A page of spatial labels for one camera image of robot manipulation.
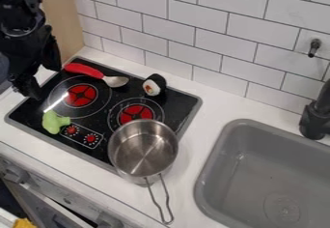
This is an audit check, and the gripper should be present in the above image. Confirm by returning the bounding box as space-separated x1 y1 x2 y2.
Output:
0 23 64 101

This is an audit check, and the green toy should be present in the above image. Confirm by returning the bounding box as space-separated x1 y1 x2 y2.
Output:
41 109 72 135

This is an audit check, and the toy stove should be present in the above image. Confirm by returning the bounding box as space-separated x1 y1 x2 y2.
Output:
4 56 205 175

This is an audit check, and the silver pot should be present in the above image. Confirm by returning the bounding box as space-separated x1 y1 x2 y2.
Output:
105 119 181 226

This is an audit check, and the black tap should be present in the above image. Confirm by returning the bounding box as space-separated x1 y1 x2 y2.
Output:
297 38 330 141

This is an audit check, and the red-handled silver spoon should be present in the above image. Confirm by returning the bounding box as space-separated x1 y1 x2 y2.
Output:
63 62 130 89

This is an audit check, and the tan board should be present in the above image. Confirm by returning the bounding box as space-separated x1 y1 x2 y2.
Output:
33 0 86 64

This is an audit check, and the black toy sushi roll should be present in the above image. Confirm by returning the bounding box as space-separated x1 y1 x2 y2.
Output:
140 72 170 98

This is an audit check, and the toy sink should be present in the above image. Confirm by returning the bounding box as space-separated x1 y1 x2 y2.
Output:
192 118 330 228

